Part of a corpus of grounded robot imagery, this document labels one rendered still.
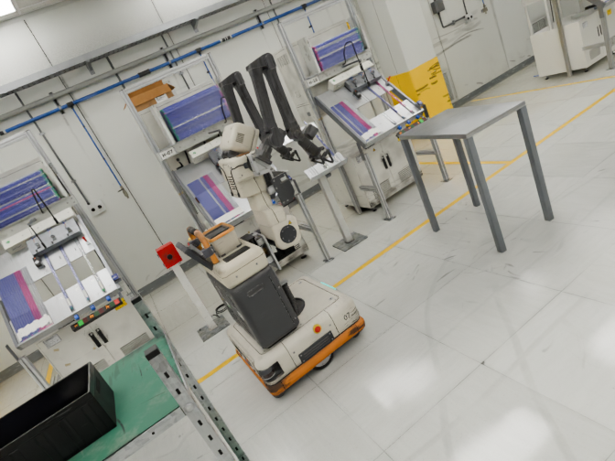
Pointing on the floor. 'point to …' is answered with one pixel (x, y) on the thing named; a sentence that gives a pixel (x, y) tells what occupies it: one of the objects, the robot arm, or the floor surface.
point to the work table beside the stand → (480, 118)
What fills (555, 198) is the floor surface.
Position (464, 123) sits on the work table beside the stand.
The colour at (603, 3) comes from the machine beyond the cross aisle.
